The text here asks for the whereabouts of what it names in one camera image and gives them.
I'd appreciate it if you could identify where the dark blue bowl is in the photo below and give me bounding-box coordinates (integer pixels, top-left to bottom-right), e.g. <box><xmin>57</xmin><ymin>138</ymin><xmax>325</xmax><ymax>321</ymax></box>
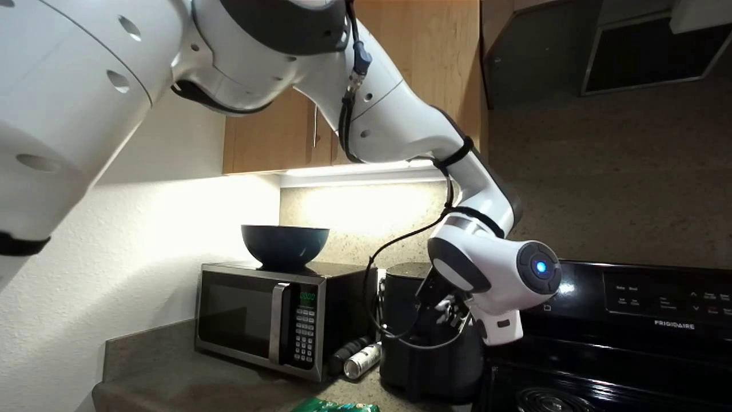
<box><xmin>240</xmin><ymin>223</ymin><xmax>331</xmax><ymax>273</ymax></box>

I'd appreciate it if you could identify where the metal cabinet door handle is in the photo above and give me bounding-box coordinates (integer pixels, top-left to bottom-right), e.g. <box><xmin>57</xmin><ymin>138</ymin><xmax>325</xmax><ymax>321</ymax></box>
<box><xmin>311</xmin><ymin>104</ymin><xmax>325</xmax><ymax>152</ymax></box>

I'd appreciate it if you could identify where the black steel microwave oven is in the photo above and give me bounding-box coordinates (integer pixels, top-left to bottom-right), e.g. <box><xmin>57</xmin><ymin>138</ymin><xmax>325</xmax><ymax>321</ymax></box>
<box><xmin>192</xmin><ymin>262</ymin><xmax>383</xmax><ymax>384</ymax></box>

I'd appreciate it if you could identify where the green snack bag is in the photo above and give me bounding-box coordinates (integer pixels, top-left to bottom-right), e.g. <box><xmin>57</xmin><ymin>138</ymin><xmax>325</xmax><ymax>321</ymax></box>
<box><xmin>290</xmin><ymin>394</ymin><xmax>383</xmax><ymax>412</ymax></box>

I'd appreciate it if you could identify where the black electric stove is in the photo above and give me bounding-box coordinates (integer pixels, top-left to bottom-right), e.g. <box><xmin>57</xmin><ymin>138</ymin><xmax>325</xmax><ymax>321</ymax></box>
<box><xmin>478</xmin><ymin>258</ymin><xmax>732</xmax><ymax>412</ymax></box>

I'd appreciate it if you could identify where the dark lying bottle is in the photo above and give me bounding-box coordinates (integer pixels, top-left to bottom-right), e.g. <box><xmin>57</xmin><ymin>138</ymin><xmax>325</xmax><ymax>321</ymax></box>
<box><xmin>327</xmin><ymin>334</ymin><xmax>374</xmax><ymax>375</ymax></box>

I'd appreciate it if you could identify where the white lying bottle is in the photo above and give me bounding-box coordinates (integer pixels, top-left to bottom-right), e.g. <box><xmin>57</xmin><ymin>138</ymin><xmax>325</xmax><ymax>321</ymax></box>
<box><xmin>341</xmin><ymin>341</ymin><xmax>384</xmax><ymax>382</ymax></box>

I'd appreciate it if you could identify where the under cabinet light strip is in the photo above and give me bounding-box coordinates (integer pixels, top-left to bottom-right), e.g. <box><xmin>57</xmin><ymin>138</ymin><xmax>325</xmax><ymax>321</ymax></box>
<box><xmin>278</xmin><ymin>155</ymin><xmax>454</xmax><ymax>191</ymax></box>

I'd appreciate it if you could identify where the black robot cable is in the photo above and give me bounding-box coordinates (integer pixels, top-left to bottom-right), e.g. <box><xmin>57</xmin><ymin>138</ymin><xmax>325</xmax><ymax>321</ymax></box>
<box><xmin>335</xmin><ymin>0</ymin><xmax>465</xmax><ymax>354</ymax></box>

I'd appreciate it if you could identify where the wooden cabinet door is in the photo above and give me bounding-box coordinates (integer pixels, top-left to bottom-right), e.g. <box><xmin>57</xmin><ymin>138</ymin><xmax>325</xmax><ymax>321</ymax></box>
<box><xmin>220</xmin><ymin>83</ymin><xmax>344</xmax><ymax>174</ymax></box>
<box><xmin>352</xmin><ymin>0</ymin><xmax>486</xmax><ymax>164</ymax></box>

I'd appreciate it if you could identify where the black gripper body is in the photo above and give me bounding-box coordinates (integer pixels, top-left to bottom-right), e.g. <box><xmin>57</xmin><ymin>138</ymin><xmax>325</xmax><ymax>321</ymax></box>
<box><xmin>409</xmin><ymin>268</ymin><xmax>473</xmax><ymax>339</ymax></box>

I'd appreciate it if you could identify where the black air fryer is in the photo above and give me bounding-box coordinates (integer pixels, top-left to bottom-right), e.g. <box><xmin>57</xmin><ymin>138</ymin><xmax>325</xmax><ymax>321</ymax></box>
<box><xmin>377</xmin><ymin>262</ymin><xmax>487</xmax><ymax>406</ymax></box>

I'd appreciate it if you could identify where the dark range hood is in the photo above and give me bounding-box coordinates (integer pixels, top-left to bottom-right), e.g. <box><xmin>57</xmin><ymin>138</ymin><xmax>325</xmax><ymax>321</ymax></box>
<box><xmin>487</xmin><ymin>0</ymin><xmax>732</xmax><ymax>109</ymax></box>

